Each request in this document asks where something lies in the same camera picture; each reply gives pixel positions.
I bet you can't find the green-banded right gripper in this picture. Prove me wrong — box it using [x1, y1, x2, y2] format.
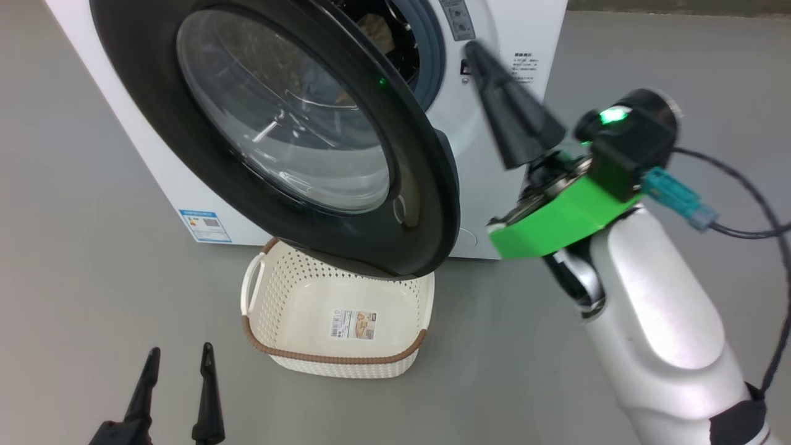
[465, 40, 682, 261]

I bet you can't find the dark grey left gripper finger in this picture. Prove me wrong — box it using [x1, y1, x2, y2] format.
[192, 343, 226, 445]
[88, 347, 163, 445]

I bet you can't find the washing machine door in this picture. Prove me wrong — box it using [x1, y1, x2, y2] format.
[90, 0, 461, 279]

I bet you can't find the blue cartoon print garment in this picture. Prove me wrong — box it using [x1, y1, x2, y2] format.
[297, 65, 354, 107]

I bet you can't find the grey rubber door gasket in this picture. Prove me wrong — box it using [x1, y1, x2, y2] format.
[389, 0, 447, 113]

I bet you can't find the stainless steel washing machine drum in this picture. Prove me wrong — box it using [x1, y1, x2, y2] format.
[334, 0, 422, 87]

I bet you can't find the white front-load washing machine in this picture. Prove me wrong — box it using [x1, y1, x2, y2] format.
[44, 0, 568, 260]

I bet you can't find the grey warning sticker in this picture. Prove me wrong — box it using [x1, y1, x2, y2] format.
[440, 0, 476, 41]

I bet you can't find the cream perforated laundry basket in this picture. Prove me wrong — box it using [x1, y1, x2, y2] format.
[241, 238, 435, 379]

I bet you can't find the basket product label sticker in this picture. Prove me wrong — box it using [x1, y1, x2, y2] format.
[329, 309, 377, 341]

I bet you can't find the blue energy label sticker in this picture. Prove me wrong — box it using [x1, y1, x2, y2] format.
[179, 210, 232, 244]

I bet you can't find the teal cable connector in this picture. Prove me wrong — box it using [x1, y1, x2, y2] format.
[643, 167, 720, 233]

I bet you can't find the thin black cable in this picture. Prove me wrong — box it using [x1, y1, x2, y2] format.
[670, 147, 791, 397]

